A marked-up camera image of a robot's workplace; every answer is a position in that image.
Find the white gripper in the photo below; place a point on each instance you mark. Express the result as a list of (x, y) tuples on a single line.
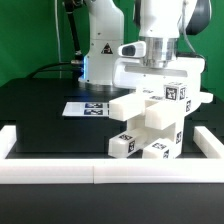
[(130, 74)]

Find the white chair backrest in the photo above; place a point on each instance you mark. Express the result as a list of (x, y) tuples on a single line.
[(133, 104)]

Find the white tagged cube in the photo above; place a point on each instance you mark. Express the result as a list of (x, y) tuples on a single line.
[(175, 91)]

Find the white chair seat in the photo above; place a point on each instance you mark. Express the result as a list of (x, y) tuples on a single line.
[(156, 130)]

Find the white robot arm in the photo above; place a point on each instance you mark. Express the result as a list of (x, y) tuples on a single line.
[(153, 59)]

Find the white base tag plate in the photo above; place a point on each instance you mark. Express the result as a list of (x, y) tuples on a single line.
[(86, 109)]

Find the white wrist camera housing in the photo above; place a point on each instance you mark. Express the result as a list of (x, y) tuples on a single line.
[(135, 49)]

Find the white U-shaped frame wall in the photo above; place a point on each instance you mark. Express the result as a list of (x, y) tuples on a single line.
[(102, 171)]

